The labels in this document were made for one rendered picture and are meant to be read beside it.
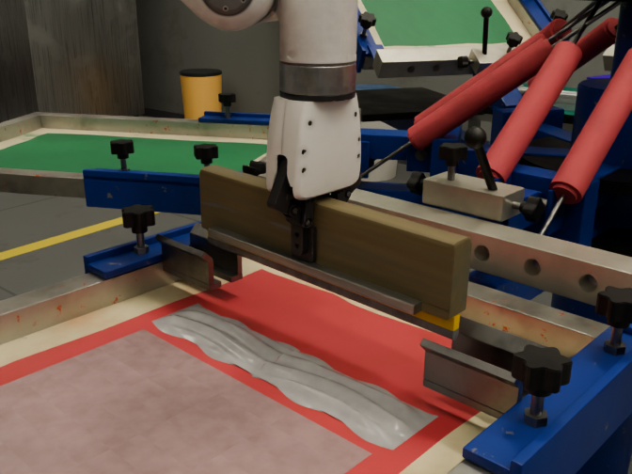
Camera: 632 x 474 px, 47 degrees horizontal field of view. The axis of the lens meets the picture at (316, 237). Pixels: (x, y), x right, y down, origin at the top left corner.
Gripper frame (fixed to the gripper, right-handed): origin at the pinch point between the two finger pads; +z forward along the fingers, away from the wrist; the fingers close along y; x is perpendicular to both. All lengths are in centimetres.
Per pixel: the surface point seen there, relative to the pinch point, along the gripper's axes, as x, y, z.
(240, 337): -6.2, 5.6, 12.1
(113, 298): -25.0, 10.0, 12.0
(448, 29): -67, -125, -12
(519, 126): -5, -52, -4
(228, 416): 4.1, 16.2, 12.5
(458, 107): -22, -62, -3
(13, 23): -525, -218, 14
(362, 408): 12.8, 7.2, 12.0
